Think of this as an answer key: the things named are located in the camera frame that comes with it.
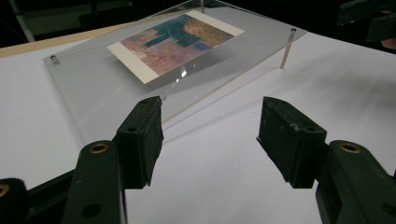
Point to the painted landscape picture card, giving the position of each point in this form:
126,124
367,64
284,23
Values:
174,46

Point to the white board sheet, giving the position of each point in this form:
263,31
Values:
218,186

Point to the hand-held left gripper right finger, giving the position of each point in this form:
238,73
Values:
289,149

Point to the light wooden table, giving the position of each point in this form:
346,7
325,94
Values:
46,43

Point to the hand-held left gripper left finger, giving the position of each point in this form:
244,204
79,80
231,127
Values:
137,146

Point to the clear acrylic photo frame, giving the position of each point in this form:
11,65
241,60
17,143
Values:
90,81

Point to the white desk leg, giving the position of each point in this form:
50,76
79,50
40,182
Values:
23,25

